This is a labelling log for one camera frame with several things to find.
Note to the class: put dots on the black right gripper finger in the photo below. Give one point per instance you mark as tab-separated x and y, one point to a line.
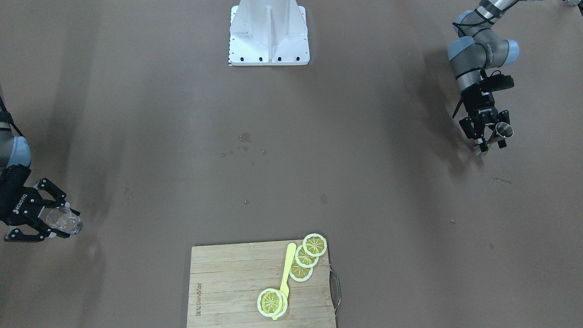
49	195
44	231

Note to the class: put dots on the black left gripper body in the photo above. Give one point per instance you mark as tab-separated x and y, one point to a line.
482	105

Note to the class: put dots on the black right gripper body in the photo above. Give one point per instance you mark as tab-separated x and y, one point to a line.
19	203

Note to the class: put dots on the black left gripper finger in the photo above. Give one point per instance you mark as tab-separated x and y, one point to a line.
503	128
468	128

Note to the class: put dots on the steel double jigger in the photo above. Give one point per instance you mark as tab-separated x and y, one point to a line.
482	145

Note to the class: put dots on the clear glass measuring cup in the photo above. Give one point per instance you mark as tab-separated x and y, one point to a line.
63	219

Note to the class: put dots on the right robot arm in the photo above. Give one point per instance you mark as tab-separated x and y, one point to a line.
15	150

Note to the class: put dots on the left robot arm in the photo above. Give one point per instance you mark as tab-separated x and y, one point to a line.
475	58

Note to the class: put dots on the bamboo cutting board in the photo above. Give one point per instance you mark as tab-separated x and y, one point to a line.
225	282

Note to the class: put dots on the top lemon slice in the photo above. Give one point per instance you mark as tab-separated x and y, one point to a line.
314	244

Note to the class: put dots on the middle lemon slice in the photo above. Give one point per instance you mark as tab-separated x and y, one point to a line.
304	260

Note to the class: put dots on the lower lemon slice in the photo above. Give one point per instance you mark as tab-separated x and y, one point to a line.
299	273

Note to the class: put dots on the lemon slice on knife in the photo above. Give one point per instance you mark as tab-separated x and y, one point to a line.
272	303

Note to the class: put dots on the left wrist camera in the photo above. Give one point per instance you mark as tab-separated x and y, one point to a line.
496	82

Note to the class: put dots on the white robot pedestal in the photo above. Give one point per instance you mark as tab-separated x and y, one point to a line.
268	33

